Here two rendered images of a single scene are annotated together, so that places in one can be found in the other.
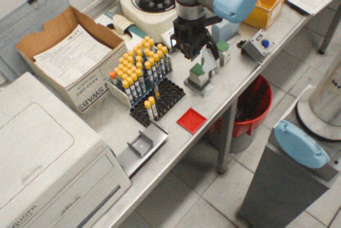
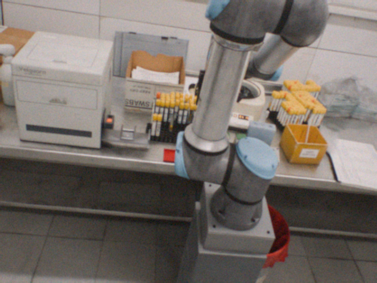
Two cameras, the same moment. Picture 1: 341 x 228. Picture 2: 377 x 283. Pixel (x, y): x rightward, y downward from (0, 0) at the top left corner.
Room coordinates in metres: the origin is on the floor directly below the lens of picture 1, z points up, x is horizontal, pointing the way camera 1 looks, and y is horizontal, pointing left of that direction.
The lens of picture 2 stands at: (-0.43, -0.65, 1.72)
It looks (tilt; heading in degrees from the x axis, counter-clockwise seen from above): 35 degrees down; 31
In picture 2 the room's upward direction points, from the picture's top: 11 degrees clockwise
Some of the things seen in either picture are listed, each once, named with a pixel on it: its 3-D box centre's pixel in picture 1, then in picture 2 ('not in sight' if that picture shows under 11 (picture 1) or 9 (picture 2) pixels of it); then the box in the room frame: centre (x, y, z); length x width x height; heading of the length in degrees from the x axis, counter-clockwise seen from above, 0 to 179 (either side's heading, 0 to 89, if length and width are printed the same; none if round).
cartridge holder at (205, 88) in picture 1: (199, 81); not in sight; (0.60, -0.10, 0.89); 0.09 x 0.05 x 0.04; 40
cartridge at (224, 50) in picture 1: (221, 52); (239, 144); (0.69, -0.20, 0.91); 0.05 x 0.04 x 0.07; 40
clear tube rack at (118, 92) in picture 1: (140, 75); (176, 115); (0.65, 0.08, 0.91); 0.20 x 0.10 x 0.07; 130
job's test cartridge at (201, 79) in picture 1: (198, 76); not in sight; (0.60, -0.10, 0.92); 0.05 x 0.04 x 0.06; 40
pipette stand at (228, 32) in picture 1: (225, 28); (259, 135); (0.78, -0.23, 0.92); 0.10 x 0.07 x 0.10; 122
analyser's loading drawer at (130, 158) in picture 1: (136, 151); (121, 134); (0.37, 0.12, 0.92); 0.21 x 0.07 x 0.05; 130
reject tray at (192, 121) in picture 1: (191, 121); (172, 155); (0.46, -0.05, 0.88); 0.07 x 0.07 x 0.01; 40
